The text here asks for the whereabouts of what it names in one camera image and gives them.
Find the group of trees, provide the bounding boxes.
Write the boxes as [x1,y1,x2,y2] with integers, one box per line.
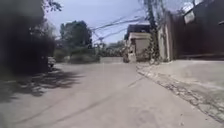
[99,39,126,58]

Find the low green bushes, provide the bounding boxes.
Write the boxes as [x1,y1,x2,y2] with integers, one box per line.
[53,46,102,65]

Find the grey concrete road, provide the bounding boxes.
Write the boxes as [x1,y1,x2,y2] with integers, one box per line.
[0,56,224,128]

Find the beige building with dark roof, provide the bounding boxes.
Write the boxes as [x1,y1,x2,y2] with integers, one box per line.
[122,23,153,64]

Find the large dark green tree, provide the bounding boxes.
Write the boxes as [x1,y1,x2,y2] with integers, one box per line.
[59,20,94,51]

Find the vine covered pole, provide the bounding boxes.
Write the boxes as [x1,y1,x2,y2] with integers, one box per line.
[143,0,162,63]

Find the vehicle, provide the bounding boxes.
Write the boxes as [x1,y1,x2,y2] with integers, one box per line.
[46,55,57,70]

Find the dark gutter strip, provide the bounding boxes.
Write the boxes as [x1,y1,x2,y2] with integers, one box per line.
[135,64,224,125]

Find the pale concrete pavement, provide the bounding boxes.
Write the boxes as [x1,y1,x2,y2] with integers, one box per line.
[135,59,224,101]

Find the dark mass of trees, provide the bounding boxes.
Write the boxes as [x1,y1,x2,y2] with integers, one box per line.
[0,0,63,77]

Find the overhead wires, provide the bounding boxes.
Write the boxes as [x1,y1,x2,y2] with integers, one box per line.
[54,7,152,46]

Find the dark wall with gate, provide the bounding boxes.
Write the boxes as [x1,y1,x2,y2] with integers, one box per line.
[157,0,224,62]

